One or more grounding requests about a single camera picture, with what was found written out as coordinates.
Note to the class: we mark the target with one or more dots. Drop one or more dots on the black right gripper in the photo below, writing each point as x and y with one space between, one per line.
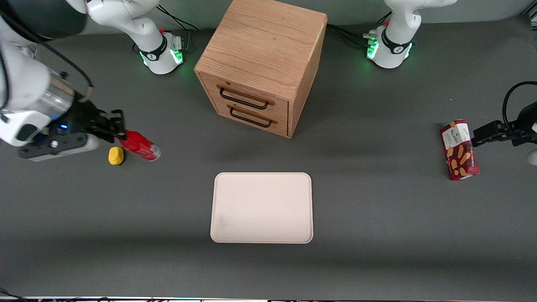
82 116

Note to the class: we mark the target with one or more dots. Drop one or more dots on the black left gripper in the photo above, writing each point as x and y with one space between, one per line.
525 122

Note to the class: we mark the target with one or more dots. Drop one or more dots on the red coke bottle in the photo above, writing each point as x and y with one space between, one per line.
140 146

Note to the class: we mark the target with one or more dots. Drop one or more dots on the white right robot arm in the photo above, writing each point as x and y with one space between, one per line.
25 79

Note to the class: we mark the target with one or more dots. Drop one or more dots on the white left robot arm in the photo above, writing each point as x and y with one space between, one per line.
398 42

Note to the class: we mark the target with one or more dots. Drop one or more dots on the cream rectangular tray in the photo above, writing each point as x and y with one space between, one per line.
262 207

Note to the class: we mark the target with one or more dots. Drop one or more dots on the yellow lemon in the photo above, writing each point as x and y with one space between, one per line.
116 156

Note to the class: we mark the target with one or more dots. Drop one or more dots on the red shortbread biscuit box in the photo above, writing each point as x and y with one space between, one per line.
459 151

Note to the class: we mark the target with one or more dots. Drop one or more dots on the wooden drawer cabinet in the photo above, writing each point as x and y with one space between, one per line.
264 46

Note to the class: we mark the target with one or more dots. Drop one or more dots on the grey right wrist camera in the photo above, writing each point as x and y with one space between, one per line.
63 147

